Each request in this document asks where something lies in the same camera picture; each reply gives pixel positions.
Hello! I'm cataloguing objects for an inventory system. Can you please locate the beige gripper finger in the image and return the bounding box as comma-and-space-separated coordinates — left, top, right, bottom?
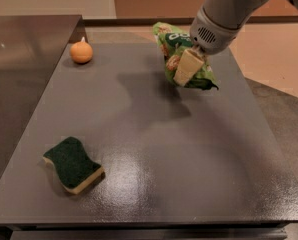
173, 49, 205, 87

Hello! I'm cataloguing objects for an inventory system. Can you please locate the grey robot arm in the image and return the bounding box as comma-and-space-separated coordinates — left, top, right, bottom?
173, 0, 298, 86

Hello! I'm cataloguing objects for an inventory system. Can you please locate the green rice chip bag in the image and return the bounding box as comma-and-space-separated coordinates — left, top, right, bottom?
153, 22, 217, 90

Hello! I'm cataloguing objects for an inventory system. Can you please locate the green and yellow sponge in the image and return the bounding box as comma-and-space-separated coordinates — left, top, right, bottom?
43, 137, 104, 195

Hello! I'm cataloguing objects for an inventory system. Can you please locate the orange round fruit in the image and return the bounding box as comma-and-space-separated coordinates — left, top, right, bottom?
70, 38, 93, 64

